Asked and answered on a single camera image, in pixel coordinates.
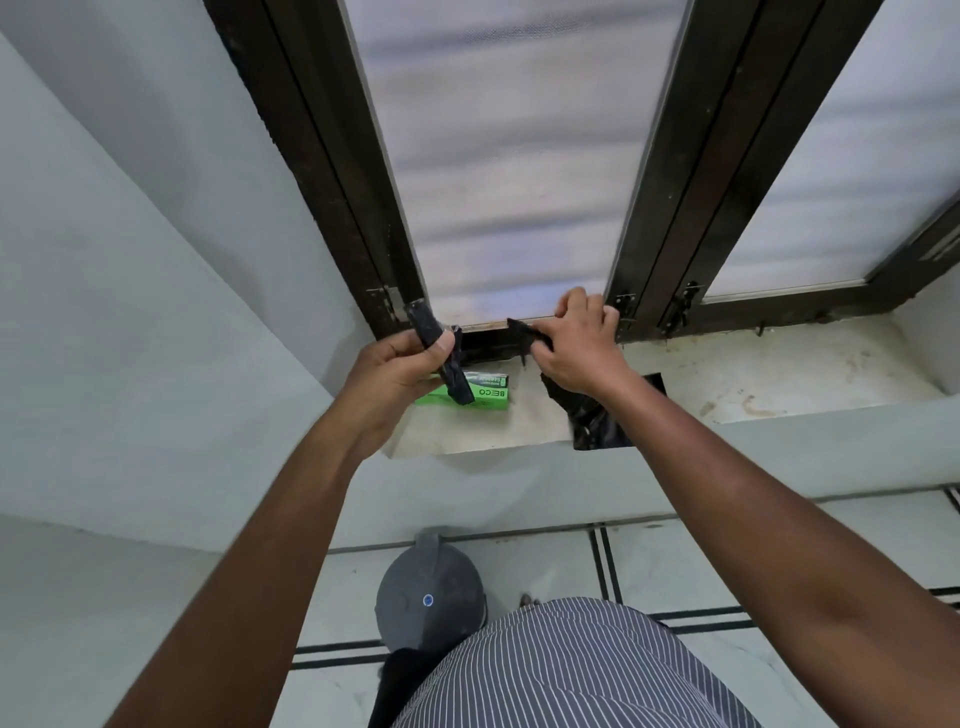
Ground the person's right forearm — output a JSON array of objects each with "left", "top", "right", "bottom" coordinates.
[{"left": 592, "top": 371, "right": 960, "bottom": 728}]

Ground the narrow frosted window pane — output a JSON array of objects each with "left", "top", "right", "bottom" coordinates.
[{"left": 703, "top": 0, "right": 960, "bottom": 301}]

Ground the person's right hand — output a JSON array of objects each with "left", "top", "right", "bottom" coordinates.
[{"left": 528, "top": 287, "right": 639, "bottom": 400}]

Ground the person's left forearm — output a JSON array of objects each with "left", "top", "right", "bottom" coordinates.
[{"left": 105, "top": 408, "right": 393, "bottom": 728}]

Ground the black garbage bag roll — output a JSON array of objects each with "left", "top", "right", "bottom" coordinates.
[{"left": 405, "top": 298, "right": 477, "bottom": 407}]

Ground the wide frosted window pane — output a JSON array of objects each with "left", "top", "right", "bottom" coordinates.
[{"left": 339, "top": 0, "right": 691, "bottom": 328}]

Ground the dark brown window frame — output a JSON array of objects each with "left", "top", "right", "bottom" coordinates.
[{"left": 204, "top": 0, "right": 960, "bottom": 354}]

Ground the black plastic garbage bag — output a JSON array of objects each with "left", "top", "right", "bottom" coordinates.
[{"left": 507, "top": 318, "right": 667, "bottom": 453}]

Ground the grey round dustbin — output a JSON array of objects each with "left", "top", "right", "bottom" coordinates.
[{"left": 367, "top": 532, "right": 490, "bottom": 728}]

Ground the striped grey shirt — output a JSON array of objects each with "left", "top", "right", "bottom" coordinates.
[{"left": 393, "top": 597, "right": 763, "bottom": 728}]

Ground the person's left hand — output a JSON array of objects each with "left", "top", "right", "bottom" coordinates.
[{"left": 330, "top": 327, "right": 459, "bottom": 461}]

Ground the white marble window sill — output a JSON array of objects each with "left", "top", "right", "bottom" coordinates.
[{"left": 386, "top": 313, "right": 948, "bottom": 459}]

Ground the green cardboard box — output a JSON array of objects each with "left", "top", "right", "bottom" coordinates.
[{"left": 414, "top": 370, "right": 513, "bottom": 412}]

